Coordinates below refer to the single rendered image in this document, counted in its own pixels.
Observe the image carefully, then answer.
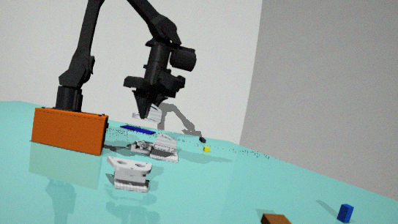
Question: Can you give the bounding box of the blue block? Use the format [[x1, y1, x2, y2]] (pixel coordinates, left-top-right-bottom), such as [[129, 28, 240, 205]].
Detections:
[[337, 204, 354, 223]]

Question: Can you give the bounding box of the small yellow block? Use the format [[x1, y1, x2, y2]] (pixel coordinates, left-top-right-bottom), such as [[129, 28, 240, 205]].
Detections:
[[203, 146, 211, 152]]

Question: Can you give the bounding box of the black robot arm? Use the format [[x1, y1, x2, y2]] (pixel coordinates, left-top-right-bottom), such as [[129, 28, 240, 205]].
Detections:
[[53, 0, 197, 112]]

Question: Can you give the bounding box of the dark blue flat bar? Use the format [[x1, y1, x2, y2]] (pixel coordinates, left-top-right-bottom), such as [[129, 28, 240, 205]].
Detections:
[[120, 125, 155, 135]]

